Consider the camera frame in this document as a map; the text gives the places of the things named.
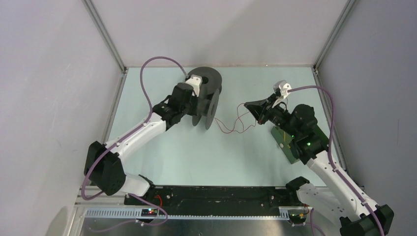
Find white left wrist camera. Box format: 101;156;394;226
185;75;203;97

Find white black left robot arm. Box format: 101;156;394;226
84;83;210;205

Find left aluminium frame post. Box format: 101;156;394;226
82;0;127;74

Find white slotted cable duct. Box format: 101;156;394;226
84;207;290;220

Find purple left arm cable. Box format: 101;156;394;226
81;57;189;201

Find green tray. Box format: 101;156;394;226
271;125;329;165

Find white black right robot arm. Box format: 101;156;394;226
244;98;394;236

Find aluminium frame post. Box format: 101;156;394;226
82;0;127;74
313;0;358;75

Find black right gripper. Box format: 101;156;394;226
245;93;299;139

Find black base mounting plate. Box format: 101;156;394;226
142;185;303;215

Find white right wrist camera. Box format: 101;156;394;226
272;80;292;108

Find right aluminium frame post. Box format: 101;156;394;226
313;0;358;75

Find dark grey spool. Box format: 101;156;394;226
185;66;222;99
192;88;221;130

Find red wire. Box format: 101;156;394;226
213;103;261;134

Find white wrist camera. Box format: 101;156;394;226
272;80;292;108
185;75;203;97

